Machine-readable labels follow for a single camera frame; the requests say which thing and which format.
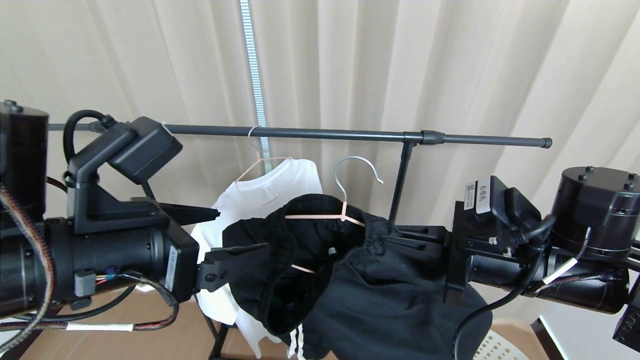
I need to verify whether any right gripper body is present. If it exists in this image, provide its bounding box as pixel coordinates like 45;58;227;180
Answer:
443;200;551;307

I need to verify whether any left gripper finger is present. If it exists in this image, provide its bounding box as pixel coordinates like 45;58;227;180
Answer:
159;202;221;227
195;242;271;294

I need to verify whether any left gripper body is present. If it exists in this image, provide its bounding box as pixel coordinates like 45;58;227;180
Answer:
47;217;201;304

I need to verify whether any white printed t-shirt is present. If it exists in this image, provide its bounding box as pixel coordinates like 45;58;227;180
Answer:
190;159;324;359

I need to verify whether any pink clothes hanger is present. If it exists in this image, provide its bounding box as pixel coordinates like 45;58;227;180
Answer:
233;126;294;209
284;156;385;275

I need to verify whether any black garment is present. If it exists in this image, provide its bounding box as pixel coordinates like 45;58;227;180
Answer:
221;194;494;360

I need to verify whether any white laundry basket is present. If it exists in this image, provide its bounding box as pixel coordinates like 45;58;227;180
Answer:
471;330;531;360

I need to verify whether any black clothes rack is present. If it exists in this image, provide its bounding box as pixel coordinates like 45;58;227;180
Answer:
48;123;553;360

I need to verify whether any beige curtain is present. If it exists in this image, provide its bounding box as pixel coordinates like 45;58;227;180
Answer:
0;0;640;321

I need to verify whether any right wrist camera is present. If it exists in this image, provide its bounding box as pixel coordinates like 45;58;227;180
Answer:
463;175;544;243

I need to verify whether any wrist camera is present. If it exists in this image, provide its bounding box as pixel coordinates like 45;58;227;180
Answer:
463;175;544;243
66;116;184;236

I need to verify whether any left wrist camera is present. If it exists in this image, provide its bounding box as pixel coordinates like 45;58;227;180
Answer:
66;116;184;236

